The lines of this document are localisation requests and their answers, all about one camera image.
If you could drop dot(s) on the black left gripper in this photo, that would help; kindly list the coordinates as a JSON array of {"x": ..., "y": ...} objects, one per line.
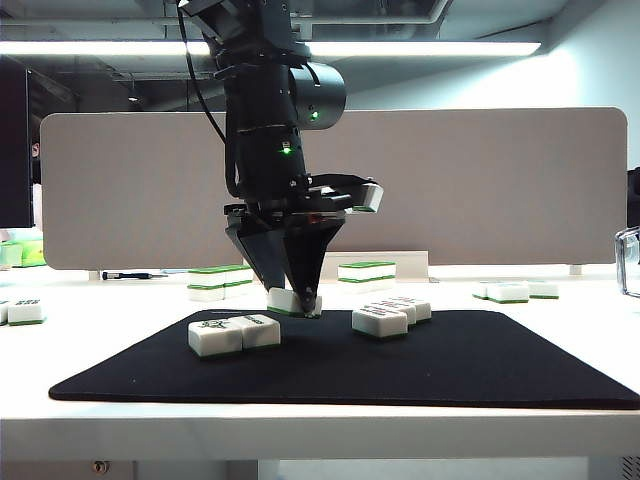
[{"x": 285, "y": 217}]

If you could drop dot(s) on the green-marked bamboo mahjong tile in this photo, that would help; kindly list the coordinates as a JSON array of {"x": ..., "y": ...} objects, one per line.
[{"x": 280, "y": 301}]

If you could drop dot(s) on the two-bamboo mahjong tile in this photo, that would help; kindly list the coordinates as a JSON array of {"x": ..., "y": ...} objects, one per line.
[{"x": 260, "y": 334}]

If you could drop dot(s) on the bird mahjong tile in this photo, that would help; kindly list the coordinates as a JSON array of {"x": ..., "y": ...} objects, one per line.
[{"x": 215, "y": 342}]

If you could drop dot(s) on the red-marked bamboo mahjong tile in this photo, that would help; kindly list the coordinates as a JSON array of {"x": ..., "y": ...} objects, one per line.
[
  {"x": 424, "y": 311},
  {"x": 380, "y": 326},
  {"x": 411, "y": 315}
]

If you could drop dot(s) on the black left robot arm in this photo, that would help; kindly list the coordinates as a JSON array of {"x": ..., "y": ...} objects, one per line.
[{"x": 260, "y": 100}]

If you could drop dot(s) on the six-bamboo mahjong tile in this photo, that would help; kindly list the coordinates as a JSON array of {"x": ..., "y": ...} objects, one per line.
[{"x": 26, "y": 314}]

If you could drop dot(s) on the black fabric mat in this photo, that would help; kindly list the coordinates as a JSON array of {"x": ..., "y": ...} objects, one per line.
[{"x": 350, "y": 370}]

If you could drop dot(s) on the black blue screwdriver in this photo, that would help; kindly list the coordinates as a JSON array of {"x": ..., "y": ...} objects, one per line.
[{"x": 125, "y": 275}]

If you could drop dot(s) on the fabric desk divider panel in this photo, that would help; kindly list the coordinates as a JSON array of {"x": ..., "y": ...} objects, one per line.
[{"x": 475, "y": 190}]

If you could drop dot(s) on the long ceiling light strip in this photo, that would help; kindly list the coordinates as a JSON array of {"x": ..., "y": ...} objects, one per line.
[{"x": 425, "y": 48}]

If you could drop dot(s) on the green white cardboard box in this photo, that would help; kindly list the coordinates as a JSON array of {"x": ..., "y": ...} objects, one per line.
[
  {"x": 11, "y": 255},
  {"x": 34, "y": 254}
]

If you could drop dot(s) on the red white round sign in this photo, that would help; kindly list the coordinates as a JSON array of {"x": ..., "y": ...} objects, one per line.
[{"x": 35, "y": 150}]

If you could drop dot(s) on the round metal table lock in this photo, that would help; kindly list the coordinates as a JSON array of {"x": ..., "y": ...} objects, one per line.
[{"x": 101, "y": 467}]

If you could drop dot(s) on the black monitor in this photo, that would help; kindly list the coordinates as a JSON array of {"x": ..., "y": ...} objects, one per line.
[{"x": 12, "y": 150}]

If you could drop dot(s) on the clear plastic container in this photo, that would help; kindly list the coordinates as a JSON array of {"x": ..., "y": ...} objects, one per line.
[{"x": 620, "y": 240}]

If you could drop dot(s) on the black office chair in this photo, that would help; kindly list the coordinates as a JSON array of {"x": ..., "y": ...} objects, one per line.
[{"x": 634, "y": 200}]

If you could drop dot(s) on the grey perforated panel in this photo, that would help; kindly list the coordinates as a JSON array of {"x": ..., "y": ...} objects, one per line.
[{"x": 631, "y": 467}]

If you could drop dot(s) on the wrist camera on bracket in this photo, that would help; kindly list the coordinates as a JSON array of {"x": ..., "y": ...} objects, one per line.
[{"x": 372, "y": 196}]

